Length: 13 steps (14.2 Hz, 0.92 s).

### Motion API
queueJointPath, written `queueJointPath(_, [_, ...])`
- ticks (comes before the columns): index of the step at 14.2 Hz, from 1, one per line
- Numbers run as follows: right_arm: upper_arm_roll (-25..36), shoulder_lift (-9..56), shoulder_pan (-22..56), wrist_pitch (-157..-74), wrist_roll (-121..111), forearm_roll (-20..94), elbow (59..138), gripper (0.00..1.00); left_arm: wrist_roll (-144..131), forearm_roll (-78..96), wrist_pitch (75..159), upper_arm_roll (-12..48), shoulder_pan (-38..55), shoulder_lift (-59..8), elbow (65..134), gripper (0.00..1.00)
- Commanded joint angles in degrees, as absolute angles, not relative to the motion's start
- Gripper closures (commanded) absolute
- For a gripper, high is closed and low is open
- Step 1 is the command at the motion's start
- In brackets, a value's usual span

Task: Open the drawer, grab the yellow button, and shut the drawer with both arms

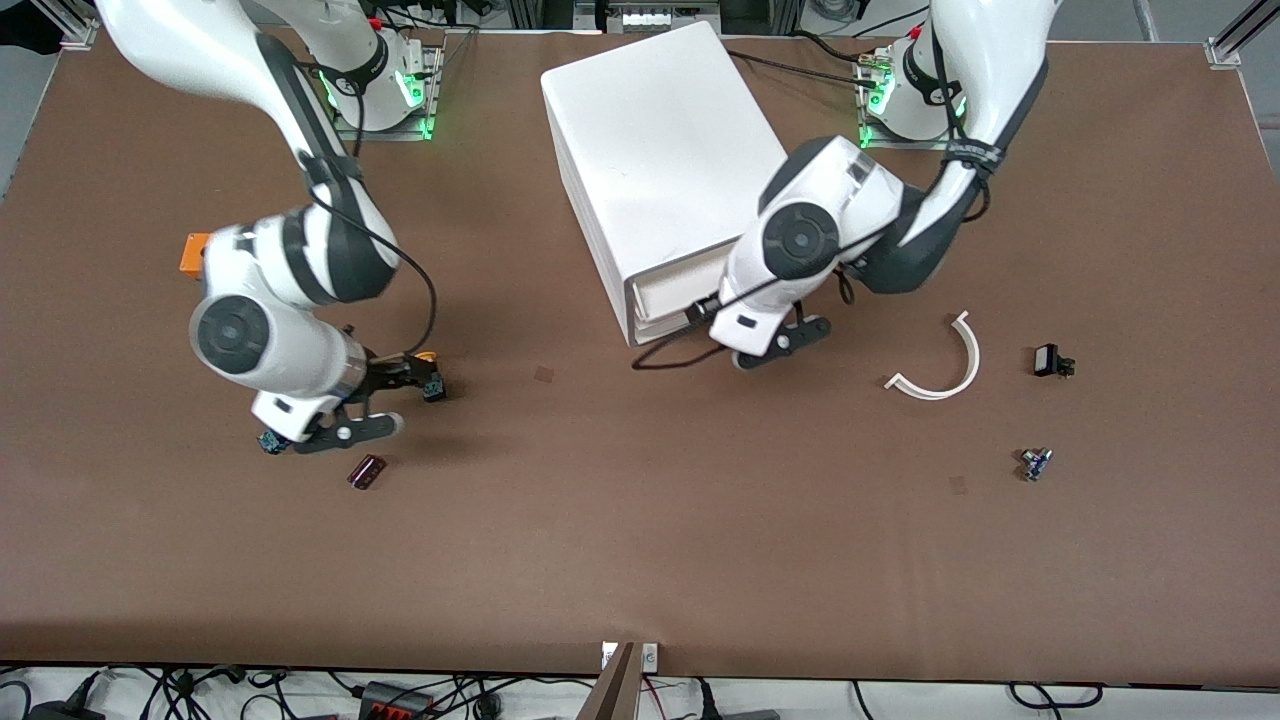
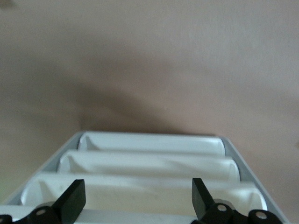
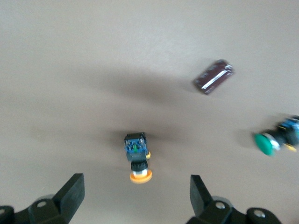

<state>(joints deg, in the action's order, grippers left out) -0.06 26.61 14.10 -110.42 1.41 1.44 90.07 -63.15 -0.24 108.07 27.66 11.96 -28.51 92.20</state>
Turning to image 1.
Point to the orange push button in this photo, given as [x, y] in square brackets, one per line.
[427, 355]

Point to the white plastic drawer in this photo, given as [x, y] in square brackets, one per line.
[670, 282]
[655, 330]
[660, 308]

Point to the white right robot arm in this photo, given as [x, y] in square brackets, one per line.
[250, 330]

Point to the green mushroom push button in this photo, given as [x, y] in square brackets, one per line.
[270, 442]

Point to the white drawer cabinet shell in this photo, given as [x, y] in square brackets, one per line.
[650, 140]

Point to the dark brown cylindrical capacitor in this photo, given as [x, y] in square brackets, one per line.
[366, 471]

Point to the white socket strip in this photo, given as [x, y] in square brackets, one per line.
[655, 15]

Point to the black power strip red switches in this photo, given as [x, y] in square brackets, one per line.
[395, 700]

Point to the chrome valve fitting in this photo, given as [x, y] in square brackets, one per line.
[1035, 464]

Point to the orange button enclosure box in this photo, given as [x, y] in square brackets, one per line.
[192, 252]

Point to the white curved plastic bracket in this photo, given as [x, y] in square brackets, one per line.
[970, 365]

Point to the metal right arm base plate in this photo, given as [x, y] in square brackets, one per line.
[400, 133]

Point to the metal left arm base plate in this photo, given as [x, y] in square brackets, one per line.
[890, 145]

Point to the small white bracket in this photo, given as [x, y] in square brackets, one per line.
[650, 656]

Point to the brown wooden post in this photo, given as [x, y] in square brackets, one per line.
[612, 690]

